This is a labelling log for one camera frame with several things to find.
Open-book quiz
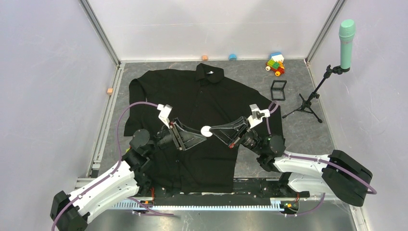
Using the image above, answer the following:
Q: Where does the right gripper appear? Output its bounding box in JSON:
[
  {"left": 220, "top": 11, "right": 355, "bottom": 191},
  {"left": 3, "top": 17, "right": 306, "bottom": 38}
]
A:
[{"left": 209, "top": 116, "right": 264, "bottom": 156}]

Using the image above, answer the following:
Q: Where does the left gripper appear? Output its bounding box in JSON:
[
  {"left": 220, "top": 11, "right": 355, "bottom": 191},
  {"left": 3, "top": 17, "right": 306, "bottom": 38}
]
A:
[{"left": 146, "top": 117, "right": 206, "bottom": 155}]

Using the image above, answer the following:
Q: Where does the round silver brooch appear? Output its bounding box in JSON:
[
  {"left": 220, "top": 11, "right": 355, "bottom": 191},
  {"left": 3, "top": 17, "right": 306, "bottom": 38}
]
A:
[{"left": 200, "top": 126, "right": 213, "bottom": 137}]

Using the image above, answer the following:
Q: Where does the black shirt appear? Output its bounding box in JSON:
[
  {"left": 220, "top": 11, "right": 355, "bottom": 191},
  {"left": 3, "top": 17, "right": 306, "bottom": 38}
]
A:
[{"left": 124, "top": 64, "right": 271, "bottom": 193}]

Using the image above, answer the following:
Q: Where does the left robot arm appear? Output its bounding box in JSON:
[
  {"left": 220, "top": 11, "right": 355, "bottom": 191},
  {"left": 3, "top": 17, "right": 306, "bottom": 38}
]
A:
[{"left": 50, "top": 119, "right": 212, "bottom": 231}]

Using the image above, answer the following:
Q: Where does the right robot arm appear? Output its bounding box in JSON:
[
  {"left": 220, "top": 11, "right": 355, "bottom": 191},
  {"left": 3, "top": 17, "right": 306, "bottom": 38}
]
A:
[{"left": 201, "top": 117, "right": 377, "bottom": 207}]

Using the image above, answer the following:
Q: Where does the black brooch display box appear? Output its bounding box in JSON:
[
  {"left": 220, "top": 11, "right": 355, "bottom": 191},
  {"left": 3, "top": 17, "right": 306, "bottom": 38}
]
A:
[{"left": 270, "top": 80, "right": 287, "bottom": 101}]

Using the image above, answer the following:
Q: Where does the blue cap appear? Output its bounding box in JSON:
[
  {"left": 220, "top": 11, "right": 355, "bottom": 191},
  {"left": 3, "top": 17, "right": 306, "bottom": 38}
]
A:
[{"left": 228, "top": 53, "right": 237, "bottom": 61}]

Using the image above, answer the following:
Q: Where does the black tripod microphone stand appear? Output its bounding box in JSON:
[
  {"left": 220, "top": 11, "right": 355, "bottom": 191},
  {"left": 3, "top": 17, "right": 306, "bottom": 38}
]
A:
[{"left": 282, "top": 65, "right": 350, "bottom": 123}]

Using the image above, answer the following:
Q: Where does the colourful toy block car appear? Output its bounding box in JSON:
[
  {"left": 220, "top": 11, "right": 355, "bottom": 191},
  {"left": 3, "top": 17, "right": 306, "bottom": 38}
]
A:
[{"left": 265, "top": 52, "right": 285, "bottom": 77}]

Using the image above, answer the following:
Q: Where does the wooden cube at left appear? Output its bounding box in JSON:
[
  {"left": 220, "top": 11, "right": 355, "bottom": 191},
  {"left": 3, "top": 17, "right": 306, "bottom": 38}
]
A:
[{"left": 106, "top": 88, "right": 114, "bottom": 96}]

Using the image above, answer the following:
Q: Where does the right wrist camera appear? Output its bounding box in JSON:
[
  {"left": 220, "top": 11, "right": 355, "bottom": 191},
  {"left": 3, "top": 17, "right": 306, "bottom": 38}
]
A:
[{"left": 247, "top": 104, "right": 270, "bottom": 128}]

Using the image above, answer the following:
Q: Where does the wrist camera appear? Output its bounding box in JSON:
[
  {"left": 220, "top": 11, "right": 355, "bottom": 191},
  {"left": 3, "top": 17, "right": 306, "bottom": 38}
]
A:
[
  {"left": 247, "top": 104, "right": 270, "bottom": 128},
  {"left": 157, "top": 104, "right": 172, "bottom": 128}
]

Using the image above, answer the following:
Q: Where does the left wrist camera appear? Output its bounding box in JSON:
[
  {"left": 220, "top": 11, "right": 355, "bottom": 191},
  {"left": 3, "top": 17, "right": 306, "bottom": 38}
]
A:
[{"left": 157, "top": 104, "right": 172, "bottom": 128}]

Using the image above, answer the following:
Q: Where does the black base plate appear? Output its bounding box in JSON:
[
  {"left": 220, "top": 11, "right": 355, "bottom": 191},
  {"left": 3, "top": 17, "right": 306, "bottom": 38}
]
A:
[{"left": 133, "top": 178, "right": 310, "bottom": 206}]

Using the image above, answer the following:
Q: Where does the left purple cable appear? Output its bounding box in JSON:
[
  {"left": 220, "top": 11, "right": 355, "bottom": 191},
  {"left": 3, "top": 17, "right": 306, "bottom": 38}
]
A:
[{"left": 51, "top": 102, "right": 176, "bottom": 231}]

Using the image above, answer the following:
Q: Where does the white toothed rail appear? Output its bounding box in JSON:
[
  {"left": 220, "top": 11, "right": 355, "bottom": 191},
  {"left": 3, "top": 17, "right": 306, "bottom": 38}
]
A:
[{"left": 110, "top": 199, "right": 284, "bottom": 212}]

